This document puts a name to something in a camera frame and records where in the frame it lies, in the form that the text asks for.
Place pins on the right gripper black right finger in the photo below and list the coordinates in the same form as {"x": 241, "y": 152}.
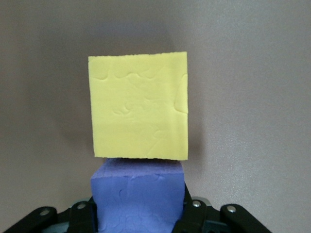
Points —
{"x": 194, "y": 213}

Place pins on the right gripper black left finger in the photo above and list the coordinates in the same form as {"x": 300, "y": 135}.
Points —
{"x": 80, "y": 216}

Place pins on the purple foam block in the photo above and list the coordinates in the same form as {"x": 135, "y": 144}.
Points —
{"x": 138, "y": 199}

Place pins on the yellow foam block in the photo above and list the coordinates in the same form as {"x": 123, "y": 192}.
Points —
{"x": 138, "y": 104}

